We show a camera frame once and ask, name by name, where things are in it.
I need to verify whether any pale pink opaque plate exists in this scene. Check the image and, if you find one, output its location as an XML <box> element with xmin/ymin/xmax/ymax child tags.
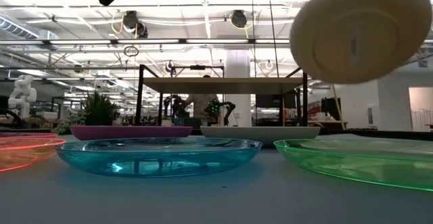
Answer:
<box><xmin>290</xmin><ymin>0</ymin><xmax>433</xmax><ymax>85</ymax></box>

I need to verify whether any purple opaque plate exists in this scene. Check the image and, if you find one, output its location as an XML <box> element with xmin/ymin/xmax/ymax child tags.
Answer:
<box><xmin>70</xmin><ymin>125</ymin><xmax>193</xmax><ymax>141</ymax></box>

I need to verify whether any blue transparent plate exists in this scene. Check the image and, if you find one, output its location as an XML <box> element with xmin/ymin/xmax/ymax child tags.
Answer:
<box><xmin>54</xmin><ymin>137</ymin><xmax>263</xmax><ymax>177</ymax></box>

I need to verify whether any green transparent plate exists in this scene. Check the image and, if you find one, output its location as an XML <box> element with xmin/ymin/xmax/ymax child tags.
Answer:
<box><xmin>273</xmin><ymin>138</ymin><xmax>433</xmax><ymax>192</ymax></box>

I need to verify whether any orange transparent plate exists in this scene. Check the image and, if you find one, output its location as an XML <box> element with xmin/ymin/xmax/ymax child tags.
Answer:
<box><xmin>0</xmin><ymin>137</ymin><xmax>66</xmax><ymax>173</ymax></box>

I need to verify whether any white opaque plate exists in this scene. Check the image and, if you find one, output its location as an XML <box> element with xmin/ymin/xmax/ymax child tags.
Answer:
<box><xmin>200</xmin><ymin>126</ymin><xmax>321</xmax><ymax>147</ymax></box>

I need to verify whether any small green potted plant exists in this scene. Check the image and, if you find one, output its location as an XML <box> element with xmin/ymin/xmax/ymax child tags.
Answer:
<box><xmin>51</xmin><ymin>91</ymin><xmax>120</xmax><ymax>135</ymax></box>

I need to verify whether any person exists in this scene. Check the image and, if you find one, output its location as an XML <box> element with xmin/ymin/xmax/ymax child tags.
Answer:
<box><xmin>182</xmin><ymin>74</ymin><xmax>221</xmax><ymax>122</ymax></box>

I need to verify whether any black background monitor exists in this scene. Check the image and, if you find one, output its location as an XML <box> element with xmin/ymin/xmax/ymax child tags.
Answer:
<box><xmin>255</xmin><ymin>93</ymin><xmax>298</xmax><ymax>110</ymax></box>

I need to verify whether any black ceiling cord reel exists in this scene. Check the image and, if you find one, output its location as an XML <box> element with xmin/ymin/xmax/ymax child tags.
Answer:
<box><xmin>231</xmin><ymin>9</ymin><xmax>248</xmax><ymax>28</ymax></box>
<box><xmin>121</xmin><ymin>9</ymin><xmax>150</xmax><ymax>39</ymax></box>

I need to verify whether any silver ventilation duct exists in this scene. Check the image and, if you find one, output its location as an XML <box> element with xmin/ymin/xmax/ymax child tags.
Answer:
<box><xmin>0</xmin><ymin>16</ymin><xmax>60</xmax><ymax>43</ymax></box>

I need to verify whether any black hanging cable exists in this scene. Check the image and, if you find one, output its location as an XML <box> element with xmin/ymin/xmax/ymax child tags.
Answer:
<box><xmin>266</xmin><ymin>0</ymin><xmax>280</xmax><ymax>79</ymax></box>

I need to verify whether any wooden shelf with black frame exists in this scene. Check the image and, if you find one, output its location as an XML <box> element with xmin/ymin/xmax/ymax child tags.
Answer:
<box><xmin>135</xmin><ymin>64</ymin><xmax>309</xmax><ymax>127</ymax></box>

